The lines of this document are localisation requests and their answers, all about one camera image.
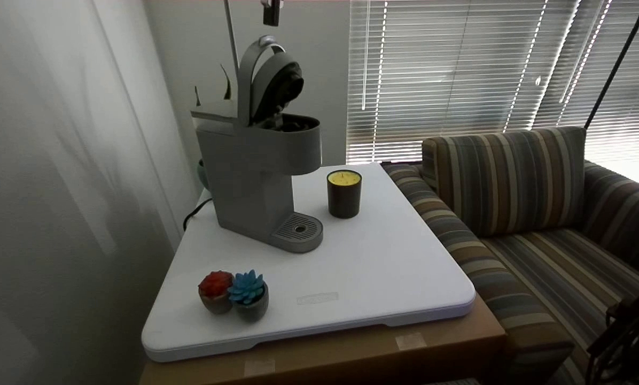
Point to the thin vertical metal pole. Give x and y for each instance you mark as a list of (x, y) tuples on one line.
[(231, 43)]

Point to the striped fabric sofa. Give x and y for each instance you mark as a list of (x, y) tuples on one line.
[(510, 184)]

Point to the black tripod stand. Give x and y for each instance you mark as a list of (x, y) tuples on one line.
[(628, 334)]

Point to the black slanted stand pole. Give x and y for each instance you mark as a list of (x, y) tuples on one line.
[(614, 66)]

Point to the red succulent in small pot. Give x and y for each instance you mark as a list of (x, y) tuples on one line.
[(214, 284)]

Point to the blue succulent in small pot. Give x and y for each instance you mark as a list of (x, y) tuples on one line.
[(248, 291)]

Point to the grey single-serve coffeemaker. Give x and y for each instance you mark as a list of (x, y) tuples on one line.
[(251, 177)]

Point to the yellow candle in dark glass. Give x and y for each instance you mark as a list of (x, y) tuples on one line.
[(344, 195)]

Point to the white window blinds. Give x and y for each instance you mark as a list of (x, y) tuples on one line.
[(459, 71)]

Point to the white plastic table board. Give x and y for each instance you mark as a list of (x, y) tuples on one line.
[(374, 269)]

